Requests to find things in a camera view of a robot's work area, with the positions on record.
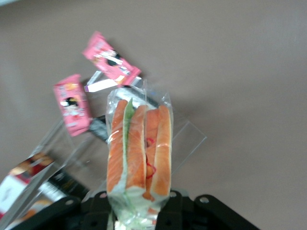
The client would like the pink snack pack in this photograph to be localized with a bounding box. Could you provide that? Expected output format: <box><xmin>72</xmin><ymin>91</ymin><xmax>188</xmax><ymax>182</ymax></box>
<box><xmin>81</xmin><ymin>30</ymin><xmax>142</xmax><ymax>87</ymax></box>
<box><xmin>53</xmin><ymin>73</ymin><xmax>93</xmax><ymax>138</ymax></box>

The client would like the red cookie box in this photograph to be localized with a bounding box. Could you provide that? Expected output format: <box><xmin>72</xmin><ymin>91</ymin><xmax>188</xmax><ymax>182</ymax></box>
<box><xmin>0</xmin><ymin>150</ymin><xmax>59</xmax><ymax>224</ymax></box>

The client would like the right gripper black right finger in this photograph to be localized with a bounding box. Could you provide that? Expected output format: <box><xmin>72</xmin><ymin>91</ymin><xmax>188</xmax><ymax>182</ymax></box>
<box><xmin>157</xmin><ymin>188</ymin><xmax>261</xmax><ymax>230</ymax></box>

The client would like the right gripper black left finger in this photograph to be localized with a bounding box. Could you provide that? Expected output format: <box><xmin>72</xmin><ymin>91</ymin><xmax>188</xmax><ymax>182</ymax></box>
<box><xmin>13</xmin><ymin>191</ymin><xmax>113</xmax><ymax>230</ymax></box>

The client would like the small black box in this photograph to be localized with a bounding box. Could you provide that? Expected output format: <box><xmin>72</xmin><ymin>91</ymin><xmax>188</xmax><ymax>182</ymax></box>
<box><xmin>88</xmin><ymin>115</ymin><xmax>109</xmax><ymax>144</ymax></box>
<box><xmin>37</xmin><ymin>168</ymin><xmax>91</xmax><ymax>204</ymax></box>
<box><xmin>112</xmin><ymin>86</ymin><xmax>160</xmax><ymax>114</ymax></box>

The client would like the clear acrylic stepped stand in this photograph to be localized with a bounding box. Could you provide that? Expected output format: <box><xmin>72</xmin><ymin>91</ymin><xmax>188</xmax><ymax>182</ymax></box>
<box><xmin>0</xmin><ymin>70</ymin><xmax>208</xmax><ymax>230</ymax></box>

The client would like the triangle sandwich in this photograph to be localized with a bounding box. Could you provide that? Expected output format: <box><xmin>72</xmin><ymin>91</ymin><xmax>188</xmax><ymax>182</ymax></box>
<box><xmin>105</xmin><ymin>79</ymin><xmax>174</xmax><ymax>230</ymax></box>

